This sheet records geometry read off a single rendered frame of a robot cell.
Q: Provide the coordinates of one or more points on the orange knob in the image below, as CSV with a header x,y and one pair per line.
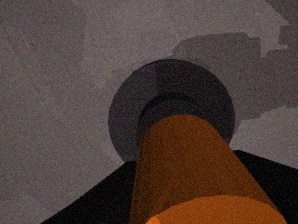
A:
x,y
187,174

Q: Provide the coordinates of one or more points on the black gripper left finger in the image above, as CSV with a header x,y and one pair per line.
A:
x,y
109,202

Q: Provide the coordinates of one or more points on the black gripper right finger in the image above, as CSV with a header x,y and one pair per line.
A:
x,y
280,183

